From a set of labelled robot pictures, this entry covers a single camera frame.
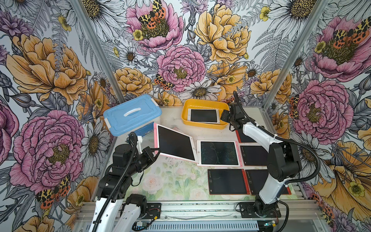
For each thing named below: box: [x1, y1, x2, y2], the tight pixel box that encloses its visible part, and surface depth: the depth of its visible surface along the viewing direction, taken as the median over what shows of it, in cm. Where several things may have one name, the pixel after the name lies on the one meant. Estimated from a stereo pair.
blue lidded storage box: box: [103, 94, 163, 138], surface depth 96 cm
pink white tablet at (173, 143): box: [153, 122, 200, 164], surface depth 83 cm
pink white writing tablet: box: [196, 140, 243, 168], surface depth 97 cm
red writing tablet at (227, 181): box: [207, 168, 251, 196], surface depth 87 cm
